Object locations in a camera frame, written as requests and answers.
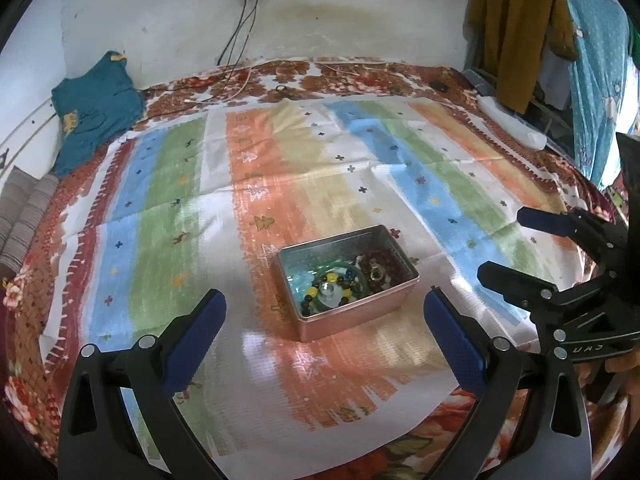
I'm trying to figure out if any grey striped cushion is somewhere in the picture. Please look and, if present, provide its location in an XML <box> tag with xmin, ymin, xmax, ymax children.
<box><xmin>0</xmin><ymin>165</ymin><xmax>61</xmax><ymax>281</ymax></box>

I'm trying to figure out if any light blue bead bracelet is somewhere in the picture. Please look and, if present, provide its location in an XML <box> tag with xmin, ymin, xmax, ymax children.
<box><xmin>289</xmin><ymin>272</ymin><xmax>321</xmax><ymax>295</ymax></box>

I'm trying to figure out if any colourful striped cloth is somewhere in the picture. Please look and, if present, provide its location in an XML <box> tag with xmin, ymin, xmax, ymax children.
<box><xmin>40</xmin><ymin>95</ymin><xmax>608</xmax><ymax>480</ymax></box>

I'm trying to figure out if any blue printed hanging cloth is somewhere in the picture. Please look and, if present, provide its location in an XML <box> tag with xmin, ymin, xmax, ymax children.
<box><xmin>555</xmin><ymin>0</ymin><xmax>637</xmax><ymax>191</ymax></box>

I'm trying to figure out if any white rolled pad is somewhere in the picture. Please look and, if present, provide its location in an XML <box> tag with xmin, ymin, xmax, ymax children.
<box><xmin>477</xmin><ymin>96</ymin><xmax>547</xmax><ymax>151</ymax></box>

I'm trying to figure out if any red bead bracelet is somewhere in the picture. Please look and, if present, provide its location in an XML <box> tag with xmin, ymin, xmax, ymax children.
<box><xmin>360</xmin><ymin>254</ymin><xmax>402</xmax><ymax>295</ymax></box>

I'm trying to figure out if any green bangle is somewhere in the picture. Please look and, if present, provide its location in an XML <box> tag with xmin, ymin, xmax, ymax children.
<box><xmin>312</xmin><ymin>261</ymin><xmax>373</xmax><ymax>292</ymax></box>

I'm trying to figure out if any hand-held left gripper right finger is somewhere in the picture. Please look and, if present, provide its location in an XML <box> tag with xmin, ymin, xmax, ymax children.
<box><xmin>422</xmin><ymin>287</ymin><xmax>593</xmax><ymax>480</ymax></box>

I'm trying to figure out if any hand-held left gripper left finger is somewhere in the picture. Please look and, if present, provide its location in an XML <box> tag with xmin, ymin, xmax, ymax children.
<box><xmin>57</xmin><ymin>288</ymin><xmax>227</xmax><ymax>480</ymax></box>

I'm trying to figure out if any teal garment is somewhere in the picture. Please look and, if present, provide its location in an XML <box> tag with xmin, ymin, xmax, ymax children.
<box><xmin>51</xmin><ymin>51</ymin><xmax>147</xmax><ymax>179</ymax></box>

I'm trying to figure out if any silver metal tin box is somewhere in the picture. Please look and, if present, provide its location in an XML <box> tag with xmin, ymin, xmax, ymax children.
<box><xmin>276</xmin><ymin>225</ymin><xmax>420</xmax><ymax>343</ymax></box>

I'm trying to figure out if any mustard hanging garment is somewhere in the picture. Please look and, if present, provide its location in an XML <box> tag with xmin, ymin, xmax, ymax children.
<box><xmin>465</xmin><ymin>0</ymin><xmax>576</xmax><ymax>115</ymax></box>

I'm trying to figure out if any yellow and black bead bracelet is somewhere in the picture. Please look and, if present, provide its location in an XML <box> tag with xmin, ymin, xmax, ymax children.
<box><xmin>299</xmin><ymin>270</ymin><xmax>362</xmax><ymax>317</ymax></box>

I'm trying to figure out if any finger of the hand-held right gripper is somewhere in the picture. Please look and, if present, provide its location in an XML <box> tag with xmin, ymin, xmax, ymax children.
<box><xmin>516</xmin><ymin>206</ymin><xmax>628</xmax><ymax>261</ymax></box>
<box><xmin>477</xmin><ymin>261</ymin><xmax>563</xmax><ymax>321</ymax></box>

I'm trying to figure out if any black cable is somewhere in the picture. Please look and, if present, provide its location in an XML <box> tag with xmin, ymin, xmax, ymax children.
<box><xmin>217</xmin><ymin>0</ymin><xmax>262</xmax><ymax>68</ymax></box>

